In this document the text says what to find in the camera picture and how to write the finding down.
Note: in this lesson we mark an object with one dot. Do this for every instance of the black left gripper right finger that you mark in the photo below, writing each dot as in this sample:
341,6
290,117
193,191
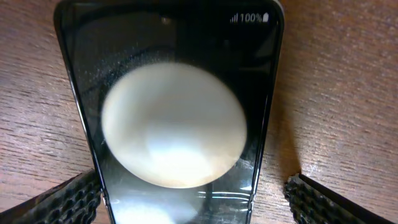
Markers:
313,203

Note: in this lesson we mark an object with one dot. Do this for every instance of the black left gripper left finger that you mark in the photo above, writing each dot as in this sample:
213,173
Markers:
75,201

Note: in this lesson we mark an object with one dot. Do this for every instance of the black smartphone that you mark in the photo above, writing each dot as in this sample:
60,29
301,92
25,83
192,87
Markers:
175,99

